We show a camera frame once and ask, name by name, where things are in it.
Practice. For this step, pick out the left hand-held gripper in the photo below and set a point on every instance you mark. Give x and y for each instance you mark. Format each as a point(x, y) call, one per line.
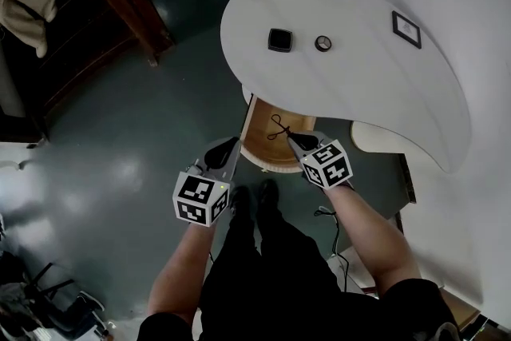
point(199, 197)

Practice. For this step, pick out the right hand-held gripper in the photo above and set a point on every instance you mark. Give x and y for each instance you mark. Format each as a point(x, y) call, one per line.
point(327, 167)

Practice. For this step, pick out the wooden drawer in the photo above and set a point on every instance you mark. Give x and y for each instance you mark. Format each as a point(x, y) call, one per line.
point(261, 149)

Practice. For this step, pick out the small black square box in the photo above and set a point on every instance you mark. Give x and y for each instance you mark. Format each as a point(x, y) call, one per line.
point(280, 40)

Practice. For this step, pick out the person's left forearm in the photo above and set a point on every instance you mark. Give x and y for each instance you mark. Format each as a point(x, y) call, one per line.
point(179, 271)

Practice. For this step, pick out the person's right forearm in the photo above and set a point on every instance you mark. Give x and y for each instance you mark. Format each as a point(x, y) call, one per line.
point(371, 235)

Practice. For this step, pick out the white table top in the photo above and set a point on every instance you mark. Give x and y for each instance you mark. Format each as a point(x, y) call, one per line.
point(359, 84)

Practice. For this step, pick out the person's left black shoe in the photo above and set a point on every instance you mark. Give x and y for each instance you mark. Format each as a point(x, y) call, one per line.
point(239, 199)

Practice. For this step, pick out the person's black shoe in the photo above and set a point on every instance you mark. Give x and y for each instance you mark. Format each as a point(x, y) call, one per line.
point(239, 199)
point(268, 193)

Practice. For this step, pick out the person's right black shoe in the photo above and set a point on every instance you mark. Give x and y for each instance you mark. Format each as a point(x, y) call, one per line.
point(268, 193)

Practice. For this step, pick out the cream rounded table shelf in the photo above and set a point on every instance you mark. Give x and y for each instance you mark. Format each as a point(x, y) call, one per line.
point(379, 137)

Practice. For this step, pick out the person's black clothing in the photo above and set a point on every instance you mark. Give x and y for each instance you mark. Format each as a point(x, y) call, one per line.
point(279, 283)

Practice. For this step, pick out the dark wooden furniture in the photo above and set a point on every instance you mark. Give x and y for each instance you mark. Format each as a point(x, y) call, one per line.
point(120, 4)

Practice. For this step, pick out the black folding stand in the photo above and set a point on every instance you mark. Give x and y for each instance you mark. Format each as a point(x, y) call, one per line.
point(48, 291)

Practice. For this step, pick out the black picture frame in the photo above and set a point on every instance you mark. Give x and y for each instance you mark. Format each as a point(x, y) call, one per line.
point(406, 29)

